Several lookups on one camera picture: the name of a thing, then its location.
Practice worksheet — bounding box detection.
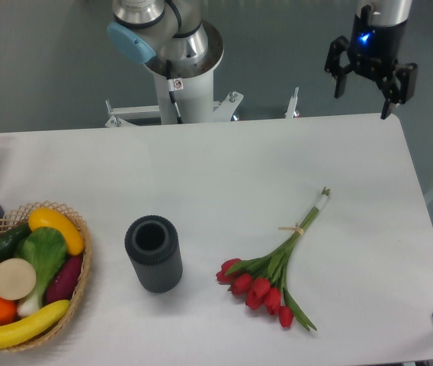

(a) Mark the dark green cucumber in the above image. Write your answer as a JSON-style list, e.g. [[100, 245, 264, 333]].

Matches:
[[0, 223, 31, 262]]

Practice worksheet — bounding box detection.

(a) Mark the dark grey ribbed vase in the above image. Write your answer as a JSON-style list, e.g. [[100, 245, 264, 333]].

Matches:
[[124, 215, 183, 294]]

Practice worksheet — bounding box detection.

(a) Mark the purple sweet potato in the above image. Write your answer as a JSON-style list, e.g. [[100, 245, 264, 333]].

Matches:
[[45, 255, 82, 304]]

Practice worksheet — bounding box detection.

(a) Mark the yellow banana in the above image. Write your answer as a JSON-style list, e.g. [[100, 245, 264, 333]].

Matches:
[[0, 300, 70, 349]]

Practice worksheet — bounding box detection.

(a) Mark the green lettuce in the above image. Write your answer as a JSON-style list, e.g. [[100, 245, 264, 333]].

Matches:
[[14, 227, 67, 318]]

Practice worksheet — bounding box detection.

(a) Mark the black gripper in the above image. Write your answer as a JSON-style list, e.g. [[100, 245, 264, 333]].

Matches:
[[324, 3, 419, 120]]

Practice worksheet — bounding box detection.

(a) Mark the woven wicker basket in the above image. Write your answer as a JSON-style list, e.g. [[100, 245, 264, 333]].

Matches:
[[0, 201, 92, 352]]

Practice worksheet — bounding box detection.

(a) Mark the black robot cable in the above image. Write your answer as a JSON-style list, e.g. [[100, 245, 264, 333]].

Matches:
[[165, 59, 184, 125]]

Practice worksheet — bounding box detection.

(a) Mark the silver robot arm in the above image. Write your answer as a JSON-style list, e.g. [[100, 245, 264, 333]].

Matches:
[[107, 1, 418, 124]]

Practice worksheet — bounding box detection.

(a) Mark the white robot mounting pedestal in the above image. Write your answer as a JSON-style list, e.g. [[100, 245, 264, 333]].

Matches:
[[104, 56, 302, 129]]

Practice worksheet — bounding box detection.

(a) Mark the red tulip bouquet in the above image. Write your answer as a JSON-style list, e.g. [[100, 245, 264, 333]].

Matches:
[[216, 187, 331, 331]]

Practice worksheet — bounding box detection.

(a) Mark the beige round disc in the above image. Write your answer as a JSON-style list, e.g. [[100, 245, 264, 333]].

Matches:
[[0, 258, 37, 300]]

